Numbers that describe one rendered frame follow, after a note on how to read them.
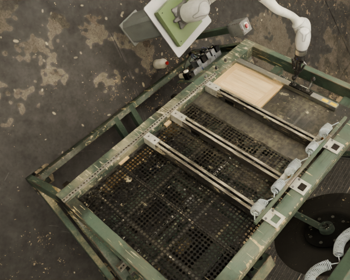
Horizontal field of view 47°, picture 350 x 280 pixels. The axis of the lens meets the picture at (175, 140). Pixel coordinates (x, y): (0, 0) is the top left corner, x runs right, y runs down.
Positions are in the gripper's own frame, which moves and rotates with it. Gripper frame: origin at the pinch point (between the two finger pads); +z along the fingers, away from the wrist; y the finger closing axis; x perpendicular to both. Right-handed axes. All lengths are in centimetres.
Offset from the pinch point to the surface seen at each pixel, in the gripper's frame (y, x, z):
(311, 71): -2.8, -22.1, 11.4
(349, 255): -101, 92, 36
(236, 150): -5, 84, 11
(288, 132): -24, 46, 12
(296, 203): -62, 98, 6
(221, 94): 39, 46, 10
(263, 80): 24.7, 8.1, 14.5
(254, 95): 20.2, 26.3, 14.8
